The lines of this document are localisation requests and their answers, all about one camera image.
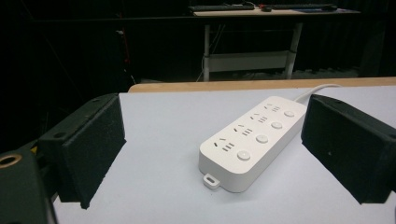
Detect black keyboard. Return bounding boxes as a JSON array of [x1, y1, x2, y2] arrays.
[[188, 3, 256, 13], [268, 3, 334, 11]]

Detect white-legged wooden desk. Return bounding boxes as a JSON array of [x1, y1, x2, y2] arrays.
[[191, 7, 362, 82]]

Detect blue mouse pad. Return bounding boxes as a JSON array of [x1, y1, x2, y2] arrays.
[[294, 7, 347, 15]]

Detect white power strip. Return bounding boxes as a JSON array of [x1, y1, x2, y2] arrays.
[[198, 95, 308, 194]]

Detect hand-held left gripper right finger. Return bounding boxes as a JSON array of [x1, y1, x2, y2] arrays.
[[300, 93, 396, 205]]

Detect white power strip cable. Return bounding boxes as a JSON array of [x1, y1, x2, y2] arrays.
[[292, 83, 344, 104]]

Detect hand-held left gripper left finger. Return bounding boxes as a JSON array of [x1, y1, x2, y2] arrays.
[[37, 92, 127, 210]]

